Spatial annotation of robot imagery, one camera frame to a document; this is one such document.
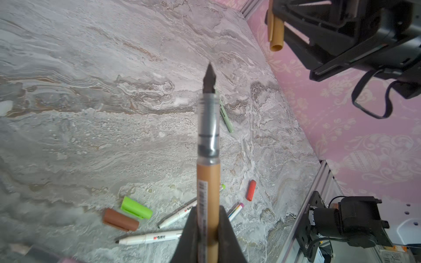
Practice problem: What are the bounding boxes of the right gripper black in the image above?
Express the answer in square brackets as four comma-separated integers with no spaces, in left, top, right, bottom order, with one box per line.
[270,1,421,99]

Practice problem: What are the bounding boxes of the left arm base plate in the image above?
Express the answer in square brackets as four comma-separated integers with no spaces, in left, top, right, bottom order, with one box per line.
[296,191,325,263]

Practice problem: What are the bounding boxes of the tan brown pen cap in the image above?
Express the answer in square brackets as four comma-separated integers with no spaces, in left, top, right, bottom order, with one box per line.
[267,0,285,52]

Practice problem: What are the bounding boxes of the dark brown pen cap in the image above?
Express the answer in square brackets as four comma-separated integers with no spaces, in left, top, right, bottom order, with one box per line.
[103,208,139,232]

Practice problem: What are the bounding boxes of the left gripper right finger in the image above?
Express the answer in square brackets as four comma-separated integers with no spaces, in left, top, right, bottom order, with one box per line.
[218,206,247,263]

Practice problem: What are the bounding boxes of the bright green pen cap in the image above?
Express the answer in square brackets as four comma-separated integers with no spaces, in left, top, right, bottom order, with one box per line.
[120,196,153,219]

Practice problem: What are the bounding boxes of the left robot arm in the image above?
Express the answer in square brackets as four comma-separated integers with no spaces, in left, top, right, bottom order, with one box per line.
[170,191,393,263]

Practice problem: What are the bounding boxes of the red pen cap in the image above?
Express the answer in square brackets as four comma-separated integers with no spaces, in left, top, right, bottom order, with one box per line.
[246,180,257,202]

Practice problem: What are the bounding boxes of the aluminium front rail frame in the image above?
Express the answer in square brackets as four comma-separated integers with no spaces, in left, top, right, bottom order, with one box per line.
[277,160,343,263]

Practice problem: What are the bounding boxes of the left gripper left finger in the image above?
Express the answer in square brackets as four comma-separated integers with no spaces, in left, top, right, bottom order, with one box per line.
[170,207,199,263]

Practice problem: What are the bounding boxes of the white marker green tip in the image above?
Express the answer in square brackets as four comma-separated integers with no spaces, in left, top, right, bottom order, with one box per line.
[157,183,227,230]

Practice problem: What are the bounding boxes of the white marker pink tip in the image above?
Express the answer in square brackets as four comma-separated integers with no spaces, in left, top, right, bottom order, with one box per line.
[228,203,244,222]

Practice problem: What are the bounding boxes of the light green pen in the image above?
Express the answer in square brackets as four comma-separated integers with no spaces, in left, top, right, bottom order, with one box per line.
[216,91,234,133]

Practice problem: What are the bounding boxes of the white marker black tip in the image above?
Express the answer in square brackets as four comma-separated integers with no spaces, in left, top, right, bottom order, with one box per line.
[115,230,183,245]

